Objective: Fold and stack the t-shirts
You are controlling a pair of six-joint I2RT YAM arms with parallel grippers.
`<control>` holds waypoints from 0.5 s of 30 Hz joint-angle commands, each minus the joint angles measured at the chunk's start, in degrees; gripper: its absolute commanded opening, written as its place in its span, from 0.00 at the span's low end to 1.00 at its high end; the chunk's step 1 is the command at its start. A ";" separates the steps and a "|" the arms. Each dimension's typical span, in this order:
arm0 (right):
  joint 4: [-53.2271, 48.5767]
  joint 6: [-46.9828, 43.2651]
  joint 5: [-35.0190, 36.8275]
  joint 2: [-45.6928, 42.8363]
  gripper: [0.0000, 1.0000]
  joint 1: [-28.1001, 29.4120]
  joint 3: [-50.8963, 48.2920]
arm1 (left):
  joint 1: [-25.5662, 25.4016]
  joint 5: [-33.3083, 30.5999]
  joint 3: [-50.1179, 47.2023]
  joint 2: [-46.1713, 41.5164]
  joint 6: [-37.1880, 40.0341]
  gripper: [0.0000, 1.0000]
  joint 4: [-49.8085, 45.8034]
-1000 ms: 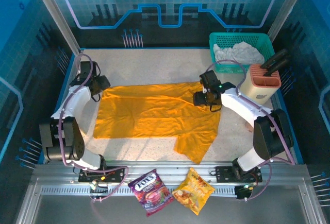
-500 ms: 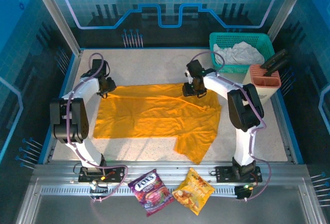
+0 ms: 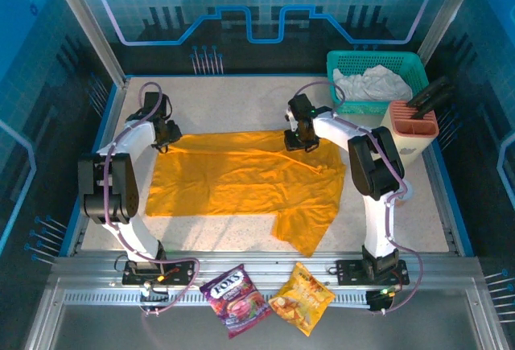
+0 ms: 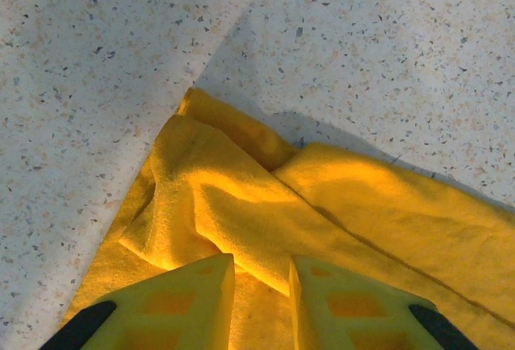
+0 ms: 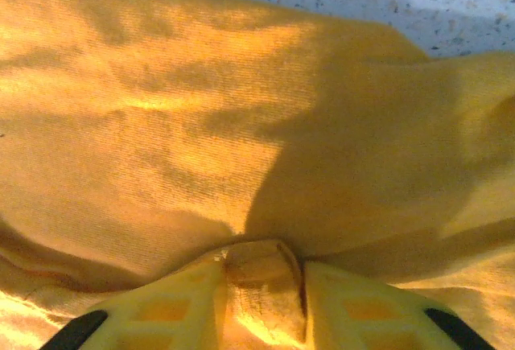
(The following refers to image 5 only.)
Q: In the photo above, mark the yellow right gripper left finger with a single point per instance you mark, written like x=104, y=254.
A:
x=173, y=318

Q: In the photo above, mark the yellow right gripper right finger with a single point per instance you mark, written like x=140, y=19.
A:
x=370, y=318

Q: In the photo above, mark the yellow t-shirt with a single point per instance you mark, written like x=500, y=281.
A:
x=201, y=124

